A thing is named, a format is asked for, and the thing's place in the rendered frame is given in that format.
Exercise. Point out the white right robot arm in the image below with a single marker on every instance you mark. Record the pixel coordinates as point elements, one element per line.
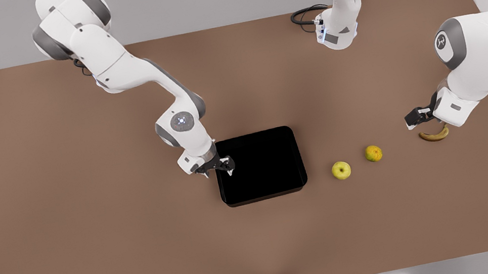
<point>121,68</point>

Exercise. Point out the ripe yellow-brown banana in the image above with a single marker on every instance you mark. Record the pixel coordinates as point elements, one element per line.
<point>434,136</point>

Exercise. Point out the black square tray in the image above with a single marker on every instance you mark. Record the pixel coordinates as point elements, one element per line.
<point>260,165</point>

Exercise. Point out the orange fruit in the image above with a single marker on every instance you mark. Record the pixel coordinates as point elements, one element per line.
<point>373,153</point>

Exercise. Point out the yellow-green apple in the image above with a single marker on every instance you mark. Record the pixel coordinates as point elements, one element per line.
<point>341,170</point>

